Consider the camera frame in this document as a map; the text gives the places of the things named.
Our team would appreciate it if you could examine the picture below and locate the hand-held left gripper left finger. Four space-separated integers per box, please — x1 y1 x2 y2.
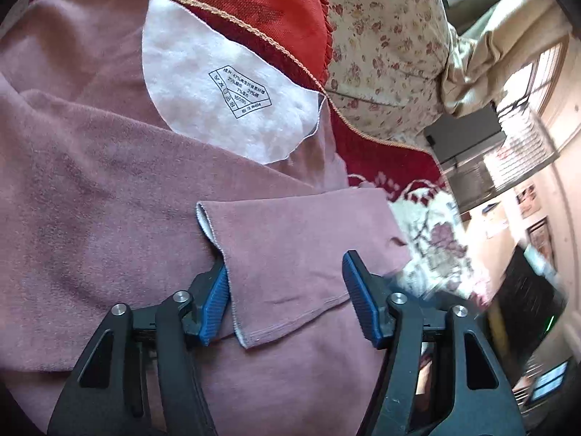
48 258 231 436

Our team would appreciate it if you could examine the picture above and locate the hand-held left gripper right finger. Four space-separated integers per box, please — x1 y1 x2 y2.
342 250 527 436

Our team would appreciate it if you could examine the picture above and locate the mauve pink shirt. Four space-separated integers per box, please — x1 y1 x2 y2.
0 0 414 436

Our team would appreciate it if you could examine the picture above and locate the red and white floral blanket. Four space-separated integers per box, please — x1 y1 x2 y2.
154 0 493 312

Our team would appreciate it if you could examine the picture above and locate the window with metal grille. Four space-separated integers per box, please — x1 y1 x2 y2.
483 36 570 191

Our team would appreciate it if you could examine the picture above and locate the grey box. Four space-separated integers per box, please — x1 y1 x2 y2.
424 104 507 169

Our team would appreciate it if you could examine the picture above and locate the beige cloth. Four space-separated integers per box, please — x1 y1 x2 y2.
442 0 573 116

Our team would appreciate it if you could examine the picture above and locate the framed wall picture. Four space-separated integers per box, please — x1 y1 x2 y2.
516 185 540 218
525 218 553 261

